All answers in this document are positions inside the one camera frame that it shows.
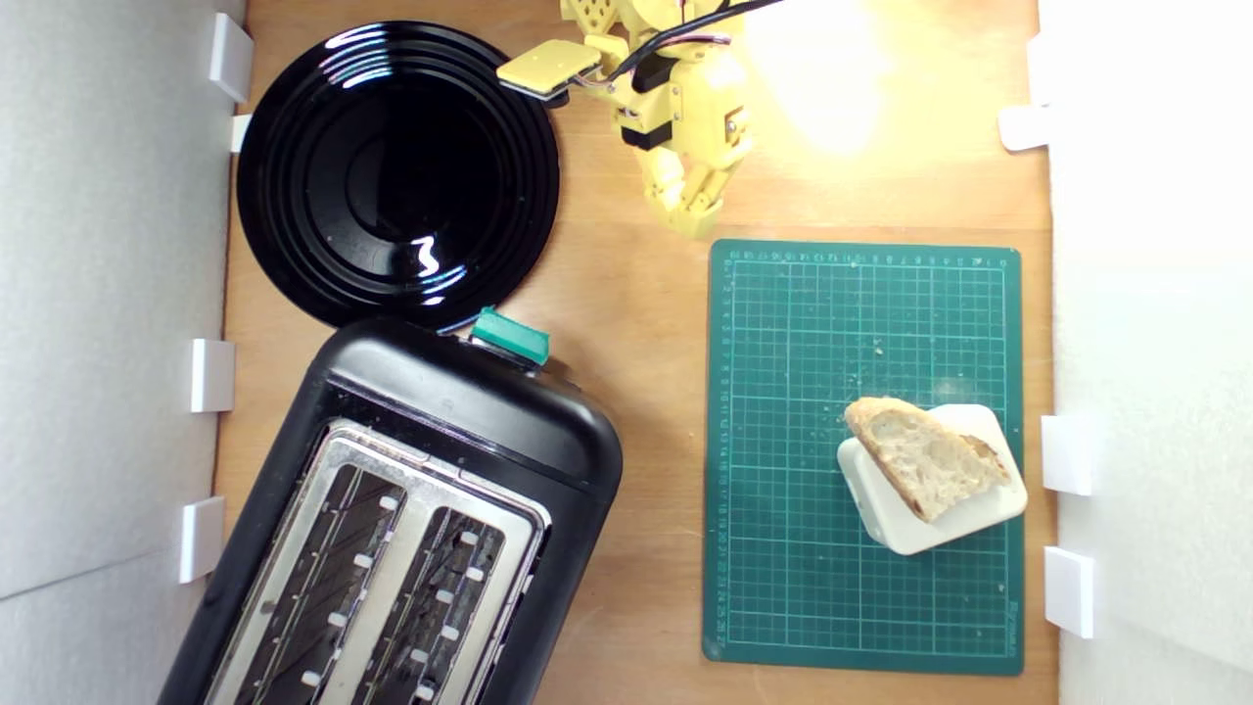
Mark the white block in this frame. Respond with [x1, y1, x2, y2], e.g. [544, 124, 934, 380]
[836, 403, 1029, 556]

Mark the black plate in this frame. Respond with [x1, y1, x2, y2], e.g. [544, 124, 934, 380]
[236, 20, 562, 334]

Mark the black two-slot toaster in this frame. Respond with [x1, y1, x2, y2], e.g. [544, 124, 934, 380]
[157, 315, 625, 705]

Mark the green cutting mat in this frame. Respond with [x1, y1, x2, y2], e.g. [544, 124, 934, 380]
[702, 239, 1026, 677]

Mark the yellow gripper camera mount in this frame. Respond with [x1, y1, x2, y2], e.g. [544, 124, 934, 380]
[496, 39, 603, 106]

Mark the black camera cable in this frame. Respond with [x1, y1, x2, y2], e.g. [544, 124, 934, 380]
[612, 0, 789, 84]

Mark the brown bread slice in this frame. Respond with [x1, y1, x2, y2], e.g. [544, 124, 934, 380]
[844, 396, 1012, 523]

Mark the green toaster lever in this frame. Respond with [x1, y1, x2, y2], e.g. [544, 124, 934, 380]
[470, 306, 551, 365]

